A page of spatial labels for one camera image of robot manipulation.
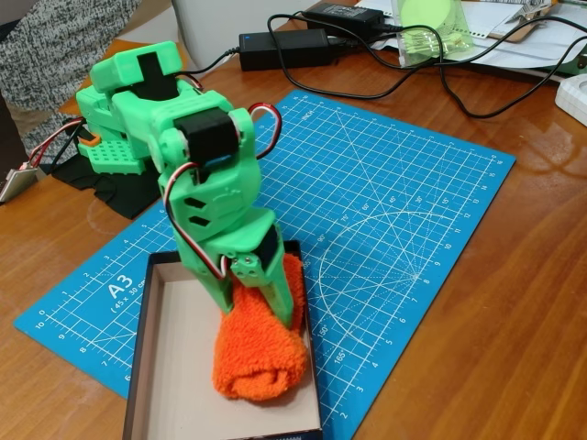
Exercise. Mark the orange fluffy towel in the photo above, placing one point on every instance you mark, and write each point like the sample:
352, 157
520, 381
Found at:
257, 353

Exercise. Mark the clear green plastic cup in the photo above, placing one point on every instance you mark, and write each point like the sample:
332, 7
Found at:
435, 41

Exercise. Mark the green gripper black motor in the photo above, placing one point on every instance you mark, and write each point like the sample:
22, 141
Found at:
238, 240

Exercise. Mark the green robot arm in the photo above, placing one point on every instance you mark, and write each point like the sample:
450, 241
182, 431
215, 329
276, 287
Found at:
137, 119

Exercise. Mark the black cardboard box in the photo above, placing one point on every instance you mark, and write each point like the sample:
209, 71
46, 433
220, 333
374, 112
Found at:
174, 366

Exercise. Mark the white paper sheets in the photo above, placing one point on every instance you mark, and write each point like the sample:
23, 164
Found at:
509, 50

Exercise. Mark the small circuit board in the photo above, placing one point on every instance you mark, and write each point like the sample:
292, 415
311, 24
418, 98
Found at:
18, 181

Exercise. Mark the black cloth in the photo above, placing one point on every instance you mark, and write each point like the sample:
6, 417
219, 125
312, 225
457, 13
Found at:
119, 194

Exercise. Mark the large black power adapter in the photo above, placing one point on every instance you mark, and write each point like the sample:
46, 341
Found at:
293, 50

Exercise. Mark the person in grey sweater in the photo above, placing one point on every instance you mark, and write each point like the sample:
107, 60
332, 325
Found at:
46, 46

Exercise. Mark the slim black power adapter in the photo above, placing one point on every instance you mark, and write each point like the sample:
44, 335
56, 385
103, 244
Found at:
341, 14

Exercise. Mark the metal binder clip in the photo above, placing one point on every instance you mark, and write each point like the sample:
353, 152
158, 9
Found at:
527, 11

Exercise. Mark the blue A3 cutting mat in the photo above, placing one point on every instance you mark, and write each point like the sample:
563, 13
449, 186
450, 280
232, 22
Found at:
413, 220

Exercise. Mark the orange plastic clip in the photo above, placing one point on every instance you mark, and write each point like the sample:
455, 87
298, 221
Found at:
88, 140

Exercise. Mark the white plastic device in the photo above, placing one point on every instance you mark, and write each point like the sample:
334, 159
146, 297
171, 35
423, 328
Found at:
571, 98

